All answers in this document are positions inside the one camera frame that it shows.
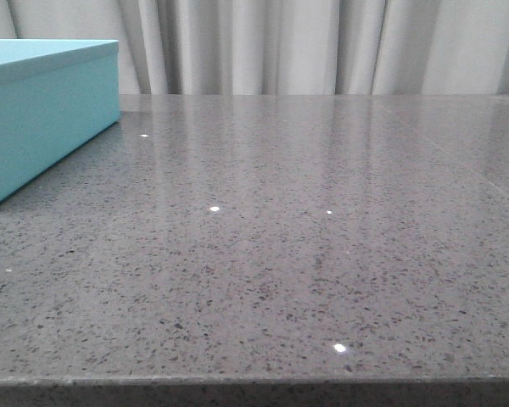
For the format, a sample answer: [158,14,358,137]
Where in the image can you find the grey pleated curtain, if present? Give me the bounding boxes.
[0,0,509,95]

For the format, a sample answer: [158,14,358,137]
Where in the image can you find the light blue box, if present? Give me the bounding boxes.
[0,39,120,203]

